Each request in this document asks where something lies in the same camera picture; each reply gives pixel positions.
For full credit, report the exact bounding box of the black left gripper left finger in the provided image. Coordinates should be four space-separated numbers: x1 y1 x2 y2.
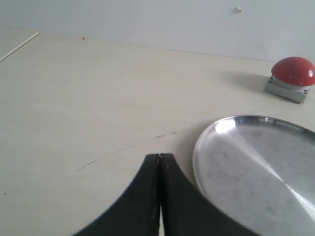
76 154 160 236

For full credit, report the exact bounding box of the white wall clip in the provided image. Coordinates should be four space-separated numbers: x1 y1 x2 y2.
234 6 243 14

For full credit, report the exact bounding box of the round steel tray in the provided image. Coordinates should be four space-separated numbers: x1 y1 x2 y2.
192 115 315 236

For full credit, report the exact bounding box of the red dome push button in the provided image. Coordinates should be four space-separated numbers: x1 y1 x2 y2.
264 57 315 103

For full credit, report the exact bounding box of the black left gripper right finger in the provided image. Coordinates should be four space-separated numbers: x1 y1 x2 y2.
160 153 257 236

